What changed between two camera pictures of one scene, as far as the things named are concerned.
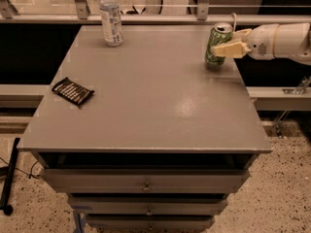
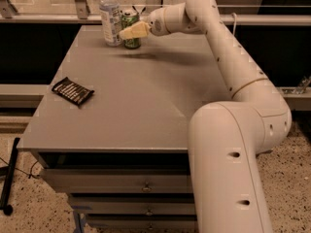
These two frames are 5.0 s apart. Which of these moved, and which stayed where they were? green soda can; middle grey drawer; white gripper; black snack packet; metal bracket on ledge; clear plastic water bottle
Moved: white gripper; green soda can
Stayed: black snack packet; middle grey drawer; clear plastic water bottle; metal bracket on ledge
